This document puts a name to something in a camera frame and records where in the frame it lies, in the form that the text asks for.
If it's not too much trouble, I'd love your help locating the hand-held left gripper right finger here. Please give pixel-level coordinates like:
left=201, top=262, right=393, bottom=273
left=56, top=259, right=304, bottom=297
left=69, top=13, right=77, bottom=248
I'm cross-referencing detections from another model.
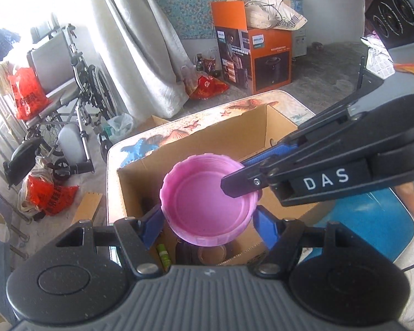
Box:
left=253, top=205, right=370, bottom=277

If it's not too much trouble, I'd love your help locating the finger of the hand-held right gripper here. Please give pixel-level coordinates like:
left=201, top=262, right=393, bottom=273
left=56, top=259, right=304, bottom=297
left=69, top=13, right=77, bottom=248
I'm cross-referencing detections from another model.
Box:
left=221, top=160, right=297, bottom=199
left=241, top=105, right=366, bottom=168

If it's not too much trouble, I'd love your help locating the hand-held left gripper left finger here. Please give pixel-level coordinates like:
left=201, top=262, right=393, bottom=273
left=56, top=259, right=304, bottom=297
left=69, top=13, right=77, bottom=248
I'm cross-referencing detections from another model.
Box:
left=38, top=204, right=164, bottom=279

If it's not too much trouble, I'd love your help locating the green lip balm tube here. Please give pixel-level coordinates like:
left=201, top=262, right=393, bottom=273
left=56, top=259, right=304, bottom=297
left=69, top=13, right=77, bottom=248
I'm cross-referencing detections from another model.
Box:
left=156, top=244, right=173, bottom=272

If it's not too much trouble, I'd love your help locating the pink plastic lid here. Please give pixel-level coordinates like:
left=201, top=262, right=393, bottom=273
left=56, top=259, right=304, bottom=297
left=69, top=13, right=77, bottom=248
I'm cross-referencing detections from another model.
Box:
left=159, top=153, right=261, bottom=248

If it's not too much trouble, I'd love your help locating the brown cardboard box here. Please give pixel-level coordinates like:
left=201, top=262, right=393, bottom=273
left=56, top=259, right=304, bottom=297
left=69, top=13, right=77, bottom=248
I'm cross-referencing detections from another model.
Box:
left=116, top=104, right=332, bottom=266

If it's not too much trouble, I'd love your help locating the wooden stool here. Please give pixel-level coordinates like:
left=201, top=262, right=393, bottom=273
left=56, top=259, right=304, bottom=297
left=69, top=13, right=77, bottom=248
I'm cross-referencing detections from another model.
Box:
left=71, top=192, right=104, bottom=228

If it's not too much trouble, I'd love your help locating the orange appliance carton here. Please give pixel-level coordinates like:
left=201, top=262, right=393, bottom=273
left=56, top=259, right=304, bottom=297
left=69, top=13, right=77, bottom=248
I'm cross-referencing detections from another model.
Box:
left=210, top=0, right=293, bottom=94

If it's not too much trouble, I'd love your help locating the red plastic bag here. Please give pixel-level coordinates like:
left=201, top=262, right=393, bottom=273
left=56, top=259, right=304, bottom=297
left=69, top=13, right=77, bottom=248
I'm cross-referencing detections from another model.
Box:
left=7, top=66, right=49, bottom=121
left=19, top=174, right=80, bottom=219
left=186, top=74, right=230, bottom=100

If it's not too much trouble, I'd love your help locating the white water dispenser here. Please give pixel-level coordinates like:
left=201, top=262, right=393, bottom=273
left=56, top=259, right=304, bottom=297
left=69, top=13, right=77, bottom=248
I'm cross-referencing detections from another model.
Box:
left=291, top=28, right=307, bottom=58

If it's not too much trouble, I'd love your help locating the white quilted bag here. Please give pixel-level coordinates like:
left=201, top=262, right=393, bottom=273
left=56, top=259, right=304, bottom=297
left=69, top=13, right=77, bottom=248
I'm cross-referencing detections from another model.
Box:
left=362, top=34, right=396, bottom=78

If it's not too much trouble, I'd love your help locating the orange cloth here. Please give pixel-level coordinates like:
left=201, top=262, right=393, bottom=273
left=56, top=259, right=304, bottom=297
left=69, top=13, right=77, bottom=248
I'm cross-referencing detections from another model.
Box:
left=393, top=62, right=414, bottom=76

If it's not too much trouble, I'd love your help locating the white checkered cloth bundle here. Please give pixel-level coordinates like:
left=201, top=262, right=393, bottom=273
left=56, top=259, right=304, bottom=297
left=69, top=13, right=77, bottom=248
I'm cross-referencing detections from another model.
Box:
left=244, top=0, right=307, bottom=31

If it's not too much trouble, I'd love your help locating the metal railing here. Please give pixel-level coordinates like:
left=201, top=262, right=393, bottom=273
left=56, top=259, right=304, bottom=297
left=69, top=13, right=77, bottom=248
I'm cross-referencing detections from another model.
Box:
left=0, top=69, right=31, bottom=259

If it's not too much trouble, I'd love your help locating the grey circle-print blanket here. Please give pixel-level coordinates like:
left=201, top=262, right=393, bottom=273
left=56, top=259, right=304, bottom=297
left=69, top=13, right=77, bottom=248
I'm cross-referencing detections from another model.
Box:
left=0, top=179, right=31, bottom=325

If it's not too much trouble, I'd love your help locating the pale grey curtain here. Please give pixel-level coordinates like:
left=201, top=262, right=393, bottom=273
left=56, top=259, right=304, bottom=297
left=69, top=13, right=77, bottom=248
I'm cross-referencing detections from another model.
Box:
left=84, top=0, right=199, bottom=121

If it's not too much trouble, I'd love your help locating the black speaker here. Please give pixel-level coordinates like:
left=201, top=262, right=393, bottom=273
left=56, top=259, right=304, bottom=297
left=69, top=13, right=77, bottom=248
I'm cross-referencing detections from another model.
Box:
left=364, top=0, right=414, bottom=50

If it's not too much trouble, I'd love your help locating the grey folding wheelchair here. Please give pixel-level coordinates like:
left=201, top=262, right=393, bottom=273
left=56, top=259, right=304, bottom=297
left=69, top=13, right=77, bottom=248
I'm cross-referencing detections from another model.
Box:
left=3, top=12, right=125, bottom=187

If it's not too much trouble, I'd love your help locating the yellowish hanging towel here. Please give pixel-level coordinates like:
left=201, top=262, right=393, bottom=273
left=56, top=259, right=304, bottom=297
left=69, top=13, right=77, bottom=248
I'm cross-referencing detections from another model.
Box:
left=0, top=63, right=12, bottom=94

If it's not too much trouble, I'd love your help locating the blue checkered hanging garment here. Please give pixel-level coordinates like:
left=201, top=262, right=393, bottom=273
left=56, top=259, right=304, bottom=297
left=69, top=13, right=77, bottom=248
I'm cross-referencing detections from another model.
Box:
left=0, top=29, right=21, bottom=66

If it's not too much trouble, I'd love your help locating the black metal frame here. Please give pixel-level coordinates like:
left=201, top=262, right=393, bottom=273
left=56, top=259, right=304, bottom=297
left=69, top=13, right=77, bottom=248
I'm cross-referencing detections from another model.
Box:
left=356, top=55, right=394, bottom=102

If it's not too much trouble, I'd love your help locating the teal floral wall cloth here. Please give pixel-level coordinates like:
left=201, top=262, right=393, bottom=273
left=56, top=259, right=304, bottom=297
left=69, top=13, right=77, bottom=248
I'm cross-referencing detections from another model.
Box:
left=147, top=0, right=273, bottom=40

